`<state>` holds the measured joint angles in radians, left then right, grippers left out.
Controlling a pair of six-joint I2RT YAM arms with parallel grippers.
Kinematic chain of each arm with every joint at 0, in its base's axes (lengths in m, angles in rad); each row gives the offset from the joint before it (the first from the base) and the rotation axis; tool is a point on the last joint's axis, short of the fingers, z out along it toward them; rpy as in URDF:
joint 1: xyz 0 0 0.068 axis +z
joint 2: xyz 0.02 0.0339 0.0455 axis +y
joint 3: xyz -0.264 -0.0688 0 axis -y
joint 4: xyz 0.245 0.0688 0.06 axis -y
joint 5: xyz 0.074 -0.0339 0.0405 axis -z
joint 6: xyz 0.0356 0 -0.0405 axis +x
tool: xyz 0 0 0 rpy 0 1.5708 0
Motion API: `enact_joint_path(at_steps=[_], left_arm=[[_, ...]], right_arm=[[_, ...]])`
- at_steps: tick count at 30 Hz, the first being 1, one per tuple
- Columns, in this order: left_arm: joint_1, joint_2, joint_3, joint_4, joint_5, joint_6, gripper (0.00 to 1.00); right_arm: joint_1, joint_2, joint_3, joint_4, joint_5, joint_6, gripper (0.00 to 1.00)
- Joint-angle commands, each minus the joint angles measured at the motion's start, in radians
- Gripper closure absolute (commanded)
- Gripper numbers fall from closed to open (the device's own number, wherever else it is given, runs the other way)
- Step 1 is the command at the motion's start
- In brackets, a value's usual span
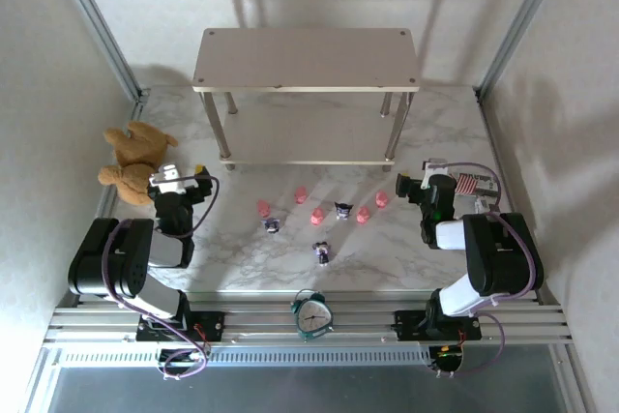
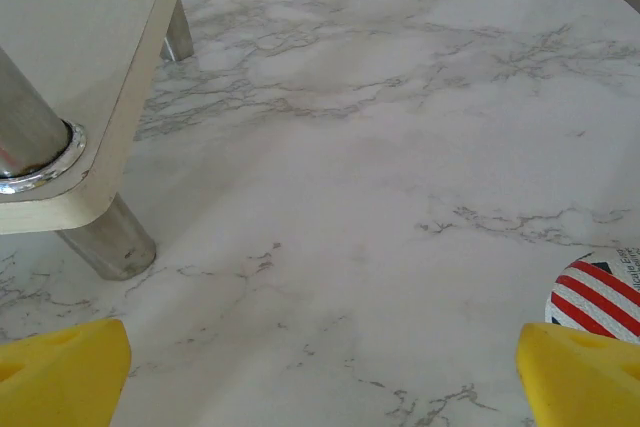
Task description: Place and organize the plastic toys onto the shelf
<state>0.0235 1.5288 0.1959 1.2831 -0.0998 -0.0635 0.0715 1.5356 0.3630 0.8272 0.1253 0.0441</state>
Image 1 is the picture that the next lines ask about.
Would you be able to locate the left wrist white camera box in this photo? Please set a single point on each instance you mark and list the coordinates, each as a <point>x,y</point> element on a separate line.
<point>169,177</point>

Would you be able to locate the green alarm clock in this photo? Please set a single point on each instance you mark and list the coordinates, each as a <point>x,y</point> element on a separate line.
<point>312,317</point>

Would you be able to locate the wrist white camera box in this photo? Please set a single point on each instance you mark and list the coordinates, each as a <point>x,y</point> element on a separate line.
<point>426,176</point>
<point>169,177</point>

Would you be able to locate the black hooded toy figure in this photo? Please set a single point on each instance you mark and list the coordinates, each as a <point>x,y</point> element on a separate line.
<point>343,210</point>

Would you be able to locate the red striped small package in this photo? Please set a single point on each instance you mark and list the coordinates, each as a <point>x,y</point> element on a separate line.
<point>466,184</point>

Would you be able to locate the purple eared toy figure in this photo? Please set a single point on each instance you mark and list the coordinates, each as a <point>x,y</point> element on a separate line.
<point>272,225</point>

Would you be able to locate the brown teddy bear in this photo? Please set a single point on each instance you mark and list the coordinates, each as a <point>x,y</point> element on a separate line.
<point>135,156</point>

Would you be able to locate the pink plastic pig toy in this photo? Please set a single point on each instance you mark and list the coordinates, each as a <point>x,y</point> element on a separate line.
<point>382,198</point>
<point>363,215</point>
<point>263,207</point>
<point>301,195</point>
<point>317,216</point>

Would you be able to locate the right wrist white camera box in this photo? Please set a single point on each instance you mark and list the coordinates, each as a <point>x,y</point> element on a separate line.
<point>426,176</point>

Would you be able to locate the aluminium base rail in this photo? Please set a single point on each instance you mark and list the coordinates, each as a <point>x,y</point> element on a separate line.
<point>367,323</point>

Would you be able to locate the aluminium frame post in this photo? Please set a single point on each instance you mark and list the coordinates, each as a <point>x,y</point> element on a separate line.
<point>521,21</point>
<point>97,21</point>

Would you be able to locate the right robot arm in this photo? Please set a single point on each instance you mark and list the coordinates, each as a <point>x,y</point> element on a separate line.
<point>498,258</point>

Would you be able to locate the two-tier wooden shelf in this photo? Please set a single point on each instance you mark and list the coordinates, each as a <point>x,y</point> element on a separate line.
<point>309,60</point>

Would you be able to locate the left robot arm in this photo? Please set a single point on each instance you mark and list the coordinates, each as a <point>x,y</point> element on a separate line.
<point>121,263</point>

